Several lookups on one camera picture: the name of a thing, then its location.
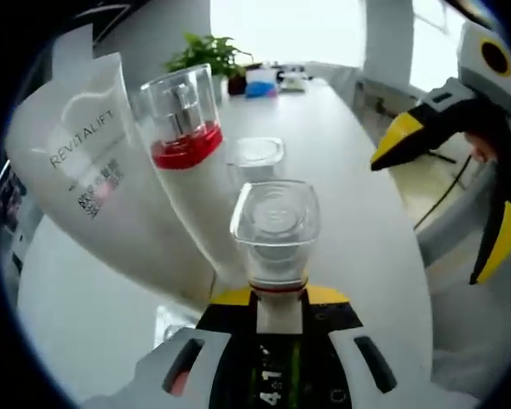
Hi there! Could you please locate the blue white tissue box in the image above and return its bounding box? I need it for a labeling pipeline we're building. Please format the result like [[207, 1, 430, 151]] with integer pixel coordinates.
[[244, 67, 280, 100]]

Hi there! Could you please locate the white skincare bottle clear cap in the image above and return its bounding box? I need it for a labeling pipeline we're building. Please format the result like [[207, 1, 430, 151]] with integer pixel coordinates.
[[228, 179, 323, 337], [224, 135, 287, 188]]

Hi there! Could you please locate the white pump bottle red collar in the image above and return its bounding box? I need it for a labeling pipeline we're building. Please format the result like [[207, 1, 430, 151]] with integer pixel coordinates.
[[138, 62, 250, 291]]

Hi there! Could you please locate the thin dark cable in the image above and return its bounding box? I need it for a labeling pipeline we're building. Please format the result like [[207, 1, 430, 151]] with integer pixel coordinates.
[[412, 153, 474, 231]]

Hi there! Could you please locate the large white skincare tube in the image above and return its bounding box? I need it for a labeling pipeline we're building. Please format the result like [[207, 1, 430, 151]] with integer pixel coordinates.
[[3, 23, 222, 314]]

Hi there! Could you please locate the small white desk container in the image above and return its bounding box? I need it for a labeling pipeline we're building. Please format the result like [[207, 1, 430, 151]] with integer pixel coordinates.
[[280, 71, 308, 93]]

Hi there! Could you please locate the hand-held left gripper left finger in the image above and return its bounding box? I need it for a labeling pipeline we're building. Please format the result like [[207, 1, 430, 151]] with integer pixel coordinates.
[[134, 287, 261, 409]]

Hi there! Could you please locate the person's right hand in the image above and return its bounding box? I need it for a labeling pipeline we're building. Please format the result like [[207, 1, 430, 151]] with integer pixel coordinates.
[[463, 129, 502, 166]]

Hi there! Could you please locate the green black skincare sachet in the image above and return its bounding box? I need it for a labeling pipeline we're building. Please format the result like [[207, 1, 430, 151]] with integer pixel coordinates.
[[249, 334, 313, 409]]

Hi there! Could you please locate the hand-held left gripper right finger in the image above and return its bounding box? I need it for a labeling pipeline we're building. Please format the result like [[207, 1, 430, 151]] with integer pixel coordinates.
[[300, 285, 435, 409]]

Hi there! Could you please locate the potted green plant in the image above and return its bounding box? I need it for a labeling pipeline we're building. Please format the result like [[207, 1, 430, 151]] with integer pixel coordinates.
[[164, 32, 253, 103]]

